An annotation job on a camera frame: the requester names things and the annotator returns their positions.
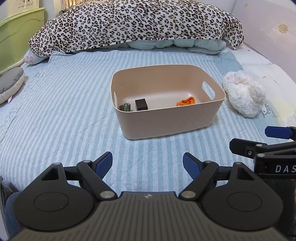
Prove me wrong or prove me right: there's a grey cushion slipper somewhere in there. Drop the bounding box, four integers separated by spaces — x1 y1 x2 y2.
0 67 25 104

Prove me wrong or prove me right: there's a dark small cube box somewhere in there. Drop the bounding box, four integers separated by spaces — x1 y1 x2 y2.
135 98 148 111

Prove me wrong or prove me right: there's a leopard print blanket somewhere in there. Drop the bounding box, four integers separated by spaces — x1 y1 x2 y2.
28 1 244 57

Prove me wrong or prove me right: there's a pink padded bed guard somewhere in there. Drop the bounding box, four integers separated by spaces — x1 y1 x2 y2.
232 0 295 80

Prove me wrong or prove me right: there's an orange fabric pouch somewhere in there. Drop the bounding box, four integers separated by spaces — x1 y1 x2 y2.
176 96 195 106

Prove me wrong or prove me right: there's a white storage box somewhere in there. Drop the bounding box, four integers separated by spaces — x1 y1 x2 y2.
6 0 39 16

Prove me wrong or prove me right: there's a teal quilted comforter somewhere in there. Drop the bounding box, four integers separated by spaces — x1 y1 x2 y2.
127 39 226 55

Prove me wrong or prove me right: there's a green wooden headboard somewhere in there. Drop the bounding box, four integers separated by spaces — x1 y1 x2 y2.
1 8 45 73

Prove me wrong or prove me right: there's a pink pillow corner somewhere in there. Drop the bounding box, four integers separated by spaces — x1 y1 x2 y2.
23 49 48 65

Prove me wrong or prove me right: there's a white fluffy plush toy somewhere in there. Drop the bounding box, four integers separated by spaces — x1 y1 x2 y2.
222 70 266 118

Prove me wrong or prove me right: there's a green patterned pouch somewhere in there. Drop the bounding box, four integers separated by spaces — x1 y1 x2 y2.
119 102 131 112

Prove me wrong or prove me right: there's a beige plastic storage basket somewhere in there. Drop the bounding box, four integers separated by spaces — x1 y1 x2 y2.
110 65 226 140

